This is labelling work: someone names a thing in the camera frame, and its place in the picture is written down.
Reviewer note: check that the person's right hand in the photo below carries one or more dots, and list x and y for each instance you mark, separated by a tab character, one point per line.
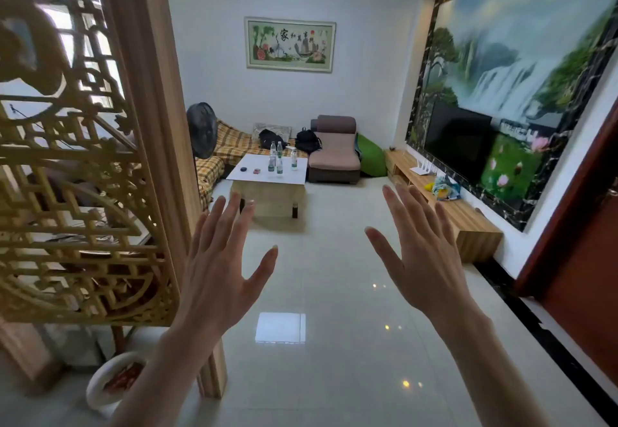
429	272

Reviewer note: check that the person's left hand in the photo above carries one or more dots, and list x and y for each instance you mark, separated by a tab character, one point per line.
212	286

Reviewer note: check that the person's left middle finger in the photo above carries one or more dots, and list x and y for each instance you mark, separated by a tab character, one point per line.
229	221

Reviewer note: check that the person's left thumb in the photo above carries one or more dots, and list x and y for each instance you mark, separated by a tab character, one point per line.
264	267

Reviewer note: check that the person's right little finger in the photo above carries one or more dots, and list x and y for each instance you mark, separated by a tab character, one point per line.
446	226

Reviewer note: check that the person's right thumb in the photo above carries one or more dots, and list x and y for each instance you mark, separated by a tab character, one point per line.
384	249

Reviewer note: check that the person's right middle finger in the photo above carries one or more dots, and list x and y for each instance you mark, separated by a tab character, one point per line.
419	212

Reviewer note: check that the person's left little finger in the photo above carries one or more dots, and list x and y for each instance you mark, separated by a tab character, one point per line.
198	238

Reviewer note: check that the person's left forearm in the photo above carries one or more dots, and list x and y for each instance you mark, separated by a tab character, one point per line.
164	378

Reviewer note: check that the person's right forearm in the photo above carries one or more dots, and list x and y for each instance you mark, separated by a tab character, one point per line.
483	373

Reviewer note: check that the wooden television cabinet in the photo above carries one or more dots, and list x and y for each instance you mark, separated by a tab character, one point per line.
470	229

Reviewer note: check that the colourful plastic bag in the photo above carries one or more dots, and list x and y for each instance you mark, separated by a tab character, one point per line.
446	189

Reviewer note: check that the white router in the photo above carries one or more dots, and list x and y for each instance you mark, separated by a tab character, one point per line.
421	169

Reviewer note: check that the white top coffee table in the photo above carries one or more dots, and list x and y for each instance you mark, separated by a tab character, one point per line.
270	175

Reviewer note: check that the green bean bag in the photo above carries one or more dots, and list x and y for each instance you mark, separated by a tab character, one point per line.
371	156

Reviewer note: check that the yellow plaid sofa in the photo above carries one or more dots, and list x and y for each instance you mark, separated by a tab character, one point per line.
234	144

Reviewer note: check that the black flat television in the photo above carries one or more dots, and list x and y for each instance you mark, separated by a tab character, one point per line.
456	142

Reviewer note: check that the black backpack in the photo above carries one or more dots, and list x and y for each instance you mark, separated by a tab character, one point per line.
271	139
307	142

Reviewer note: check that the black standing fan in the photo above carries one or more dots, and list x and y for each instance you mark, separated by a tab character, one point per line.
202	130

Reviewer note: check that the grey cushion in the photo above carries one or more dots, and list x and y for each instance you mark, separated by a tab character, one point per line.
275	128

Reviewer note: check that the brown chaise seat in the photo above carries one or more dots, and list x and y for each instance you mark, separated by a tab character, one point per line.
334	151

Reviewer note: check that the brown wooden door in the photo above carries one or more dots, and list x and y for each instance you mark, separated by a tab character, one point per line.
584	272

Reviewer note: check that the carved wooden lattice screen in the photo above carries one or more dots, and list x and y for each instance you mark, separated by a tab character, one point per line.
145	103

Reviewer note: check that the white round basin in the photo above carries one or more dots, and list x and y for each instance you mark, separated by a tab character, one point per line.
104	373

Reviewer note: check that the waterfall landscape mural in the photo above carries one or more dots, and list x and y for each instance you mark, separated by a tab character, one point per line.
512	55

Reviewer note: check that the framed embroidery picture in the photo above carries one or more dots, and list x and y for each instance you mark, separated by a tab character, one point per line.
289	45

